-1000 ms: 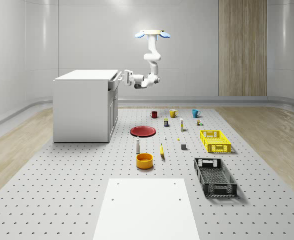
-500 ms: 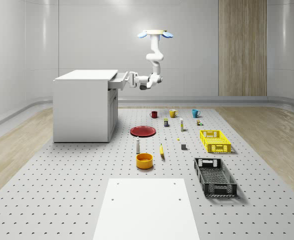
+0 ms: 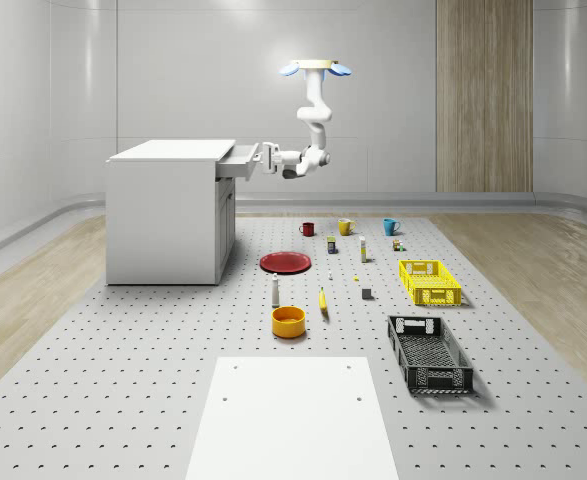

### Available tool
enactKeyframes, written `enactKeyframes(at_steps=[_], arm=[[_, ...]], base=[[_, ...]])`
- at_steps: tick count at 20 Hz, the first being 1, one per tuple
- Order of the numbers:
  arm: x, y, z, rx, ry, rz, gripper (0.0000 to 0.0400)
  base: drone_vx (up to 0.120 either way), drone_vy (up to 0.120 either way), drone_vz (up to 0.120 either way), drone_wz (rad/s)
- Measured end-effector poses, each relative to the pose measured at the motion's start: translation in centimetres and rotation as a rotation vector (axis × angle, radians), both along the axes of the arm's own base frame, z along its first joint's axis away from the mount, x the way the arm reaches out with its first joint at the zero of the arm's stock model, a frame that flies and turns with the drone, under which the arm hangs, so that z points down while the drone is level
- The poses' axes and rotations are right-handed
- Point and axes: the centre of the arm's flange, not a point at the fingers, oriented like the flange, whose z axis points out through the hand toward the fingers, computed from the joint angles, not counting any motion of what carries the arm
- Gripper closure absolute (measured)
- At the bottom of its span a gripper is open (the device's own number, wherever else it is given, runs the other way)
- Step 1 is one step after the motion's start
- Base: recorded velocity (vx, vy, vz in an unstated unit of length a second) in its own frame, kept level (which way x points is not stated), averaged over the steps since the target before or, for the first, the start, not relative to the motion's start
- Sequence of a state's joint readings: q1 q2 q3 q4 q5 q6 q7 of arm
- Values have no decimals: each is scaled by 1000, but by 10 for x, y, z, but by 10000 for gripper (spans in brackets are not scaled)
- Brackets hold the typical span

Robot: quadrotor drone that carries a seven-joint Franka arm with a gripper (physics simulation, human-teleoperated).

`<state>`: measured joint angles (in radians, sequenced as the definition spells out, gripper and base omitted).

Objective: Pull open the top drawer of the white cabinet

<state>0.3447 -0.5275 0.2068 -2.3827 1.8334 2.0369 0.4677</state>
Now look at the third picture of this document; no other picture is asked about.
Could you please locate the red plate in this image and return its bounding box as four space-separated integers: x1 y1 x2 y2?
259 251 313 275

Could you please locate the dark grey basket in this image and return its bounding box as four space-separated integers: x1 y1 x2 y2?
386 315 475 397

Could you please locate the white board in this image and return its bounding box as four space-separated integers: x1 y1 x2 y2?
185 356 401 480

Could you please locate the drone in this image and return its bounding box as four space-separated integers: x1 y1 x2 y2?
278 58 353 79

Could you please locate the yellow bowl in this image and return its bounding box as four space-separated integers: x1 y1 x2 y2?
271 305 307 340

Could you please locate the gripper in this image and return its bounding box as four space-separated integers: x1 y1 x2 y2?
255 141 280 176

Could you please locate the yellow basket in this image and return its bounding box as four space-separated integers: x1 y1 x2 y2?
398 259 463 307

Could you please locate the white drawer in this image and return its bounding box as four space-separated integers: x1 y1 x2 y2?
216 142 262 182

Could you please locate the white cabinet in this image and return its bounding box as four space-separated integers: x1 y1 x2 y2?
105 139 238 287

